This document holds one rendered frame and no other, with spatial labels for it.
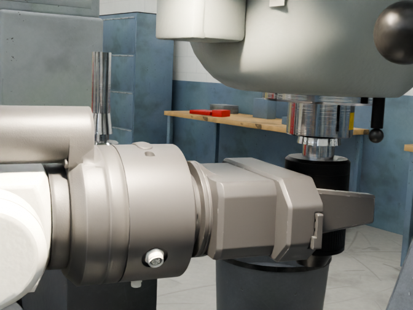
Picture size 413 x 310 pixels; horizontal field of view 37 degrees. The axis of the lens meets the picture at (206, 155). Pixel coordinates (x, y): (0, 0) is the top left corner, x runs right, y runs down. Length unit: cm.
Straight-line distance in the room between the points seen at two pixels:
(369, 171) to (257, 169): 537
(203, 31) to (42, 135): 11
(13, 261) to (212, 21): 17
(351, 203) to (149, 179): 15
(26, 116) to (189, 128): 747
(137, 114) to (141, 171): 733
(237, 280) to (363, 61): 204
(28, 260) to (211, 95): 714
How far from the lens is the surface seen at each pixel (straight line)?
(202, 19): 36
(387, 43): 30
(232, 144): 716
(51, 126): 36
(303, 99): 41
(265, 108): 624
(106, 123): 79
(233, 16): 37
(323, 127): 43
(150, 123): 781
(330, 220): 43
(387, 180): 568
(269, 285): 234
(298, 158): 44
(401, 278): 85
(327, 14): 35
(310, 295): 242
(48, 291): 84
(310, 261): 46
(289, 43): 36
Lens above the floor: 132
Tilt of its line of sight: 8 degrees down
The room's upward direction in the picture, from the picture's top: 3 degrees clockwise
